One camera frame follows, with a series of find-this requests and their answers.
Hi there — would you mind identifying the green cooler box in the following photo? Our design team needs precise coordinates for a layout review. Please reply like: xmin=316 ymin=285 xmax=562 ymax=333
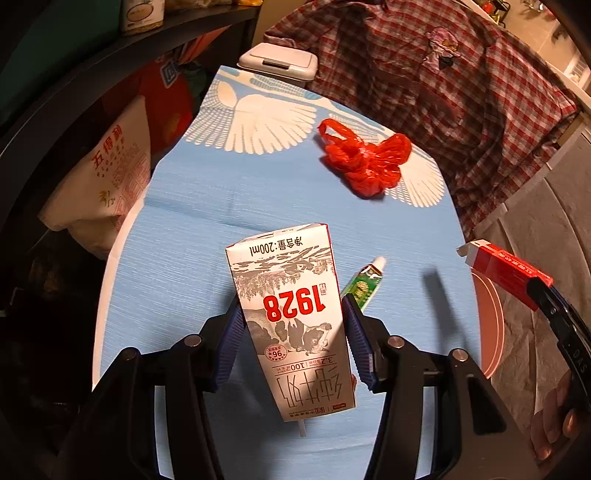
xmin=0 ymin=0 xmax=123 ymax=127

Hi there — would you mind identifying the grey quilted sofa cushion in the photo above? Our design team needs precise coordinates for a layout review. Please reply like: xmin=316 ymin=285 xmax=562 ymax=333
xmin=471 ymin=173 xmax=591 ymax=457

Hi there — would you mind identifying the person's right hand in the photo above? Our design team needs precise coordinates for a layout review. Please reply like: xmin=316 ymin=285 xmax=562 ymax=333
xmin=530 ymin=371 xmax=583 ymax=460

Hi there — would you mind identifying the orange printed box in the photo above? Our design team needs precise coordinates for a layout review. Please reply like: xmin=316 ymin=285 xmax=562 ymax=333
xmin=139 ymin=60 xmax=197 ymax=153

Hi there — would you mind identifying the white bag with red print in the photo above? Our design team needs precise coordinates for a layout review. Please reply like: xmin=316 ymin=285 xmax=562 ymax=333
xmin=37 ymin=95 xmax=153 ymax=257

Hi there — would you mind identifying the blue printed tablecloth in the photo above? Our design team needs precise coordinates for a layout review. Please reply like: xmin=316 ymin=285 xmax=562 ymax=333
xmin=92 ymin=65 xmax=483 ymax=480

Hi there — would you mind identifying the red plaid shirt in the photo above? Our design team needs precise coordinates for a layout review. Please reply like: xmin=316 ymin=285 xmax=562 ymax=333
xmin=265 ymin=0 xmax=583 ymax=241

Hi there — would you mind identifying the red cardboard box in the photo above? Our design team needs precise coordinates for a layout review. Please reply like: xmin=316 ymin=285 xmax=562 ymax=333
xmin=456 ymin=239 xmax=554 ymax=311

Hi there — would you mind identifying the red plastic bag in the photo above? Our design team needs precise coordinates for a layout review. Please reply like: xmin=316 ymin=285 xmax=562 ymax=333
xmin=316 ymin=117 xmax=413 ymax=200

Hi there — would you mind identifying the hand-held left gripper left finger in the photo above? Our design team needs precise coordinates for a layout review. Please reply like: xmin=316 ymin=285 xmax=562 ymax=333
xmin=51 ymin=305 xmax=250 ymax=480

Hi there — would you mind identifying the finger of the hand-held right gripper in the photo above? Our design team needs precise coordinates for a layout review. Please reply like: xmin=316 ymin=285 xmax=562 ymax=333
xmin=526 ymin=277 xmax=583 ymax=340

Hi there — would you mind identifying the white swing-lid trash bin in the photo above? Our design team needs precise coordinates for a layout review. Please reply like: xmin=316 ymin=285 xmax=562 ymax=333
xmin=238 ymin=42 xmax=319 ymax=88

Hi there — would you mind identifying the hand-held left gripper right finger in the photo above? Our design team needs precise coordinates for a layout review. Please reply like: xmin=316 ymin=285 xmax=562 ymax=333
xmin=341 ymin=294 xmax=542 ymax=480

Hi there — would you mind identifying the black shelf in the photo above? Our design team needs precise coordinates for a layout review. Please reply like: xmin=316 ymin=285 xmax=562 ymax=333
xmin=0 ymin=0 xmax=259 ymax=296

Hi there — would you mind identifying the white red milk carton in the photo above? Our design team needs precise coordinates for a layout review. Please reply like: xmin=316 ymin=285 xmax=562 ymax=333
xmin=225 ymin=222 xmax=358 ymax=422

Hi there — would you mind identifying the small green toothpaste tube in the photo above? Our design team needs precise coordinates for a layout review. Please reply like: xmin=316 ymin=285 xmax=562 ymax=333
xmin=339 ymin=257 xmax=387 ymax=311

